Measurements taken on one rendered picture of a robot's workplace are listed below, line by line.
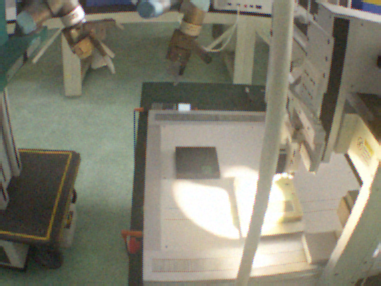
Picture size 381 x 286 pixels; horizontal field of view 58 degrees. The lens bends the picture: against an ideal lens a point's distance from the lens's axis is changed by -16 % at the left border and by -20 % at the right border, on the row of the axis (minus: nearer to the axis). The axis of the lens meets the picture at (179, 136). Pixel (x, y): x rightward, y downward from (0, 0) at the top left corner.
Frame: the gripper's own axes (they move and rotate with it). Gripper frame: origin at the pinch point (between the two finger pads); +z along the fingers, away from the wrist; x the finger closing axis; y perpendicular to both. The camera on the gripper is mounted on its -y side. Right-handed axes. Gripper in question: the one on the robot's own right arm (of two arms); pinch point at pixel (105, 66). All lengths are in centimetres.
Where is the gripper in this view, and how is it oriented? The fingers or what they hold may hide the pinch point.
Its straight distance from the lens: 129.5
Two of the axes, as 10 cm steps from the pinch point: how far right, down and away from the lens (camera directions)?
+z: 3.5, 6.7, 6.5
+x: 5.3, 4.3, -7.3
